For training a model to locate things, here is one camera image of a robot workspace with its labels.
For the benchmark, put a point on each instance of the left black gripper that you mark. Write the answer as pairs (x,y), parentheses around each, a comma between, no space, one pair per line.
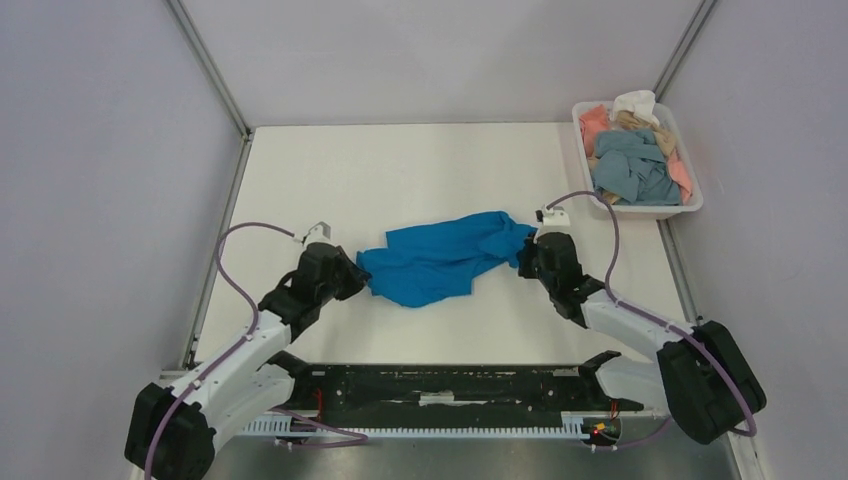
(357,277)

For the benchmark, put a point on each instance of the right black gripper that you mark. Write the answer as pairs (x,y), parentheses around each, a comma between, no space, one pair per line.
(539,254)

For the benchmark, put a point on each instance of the bright blue t shirt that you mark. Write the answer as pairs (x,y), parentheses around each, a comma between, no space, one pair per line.
(425,264)

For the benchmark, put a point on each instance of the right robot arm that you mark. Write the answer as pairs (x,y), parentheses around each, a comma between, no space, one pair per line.
(697,375)

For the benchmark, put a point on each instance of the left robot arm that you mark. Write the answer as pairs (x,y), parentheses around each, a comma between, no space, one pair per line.
(177,430)

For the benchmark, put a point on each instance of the grey blue t shirt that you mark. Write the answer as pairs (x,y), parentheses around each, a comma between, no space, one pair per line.
(631,167)

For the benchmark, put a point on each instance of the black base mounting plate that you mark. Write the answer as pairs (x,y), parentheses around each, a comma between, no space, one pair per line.
(443,396)

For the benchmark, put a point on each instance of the pink t shirt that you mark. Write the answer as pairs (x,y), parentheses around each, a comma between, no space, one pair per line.
(591,124)

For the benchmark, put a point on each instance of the beige t shirt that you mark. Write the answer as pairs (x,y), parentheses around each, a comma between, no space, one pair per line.
(664,138)

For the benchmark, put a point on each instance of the white t shirt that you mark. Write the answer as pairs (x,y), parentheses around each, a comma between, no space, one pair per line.
(640,104)

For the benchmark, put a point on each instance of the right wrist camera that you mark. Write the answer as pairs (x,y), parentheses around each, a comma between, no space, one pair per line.
(553,219)

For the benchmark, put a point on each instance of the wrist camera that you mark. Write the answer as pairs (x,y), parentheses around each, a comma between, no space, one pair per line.
(321,232)
(553,219)

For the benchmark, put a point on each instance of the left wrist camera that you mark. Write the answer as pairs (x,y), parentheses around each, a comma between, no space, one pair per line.
(321,232)

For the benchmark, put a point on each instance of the white slotted cable duct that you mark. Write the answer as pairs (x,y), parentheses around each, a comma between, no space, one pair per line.
(277,425)

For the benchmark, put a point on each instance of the right aluminium frame post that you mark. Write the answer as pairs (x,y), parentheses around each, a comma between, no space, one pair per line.
(690,35)

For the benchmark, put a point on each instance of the aluminium frame post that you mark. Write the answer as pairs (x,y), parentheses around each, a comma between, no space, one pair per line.
(690,35)
(208,66)

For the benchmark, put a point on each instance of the left aluminium frame post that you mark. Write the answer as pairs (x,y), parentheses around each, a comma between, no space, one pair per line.
(208,66)

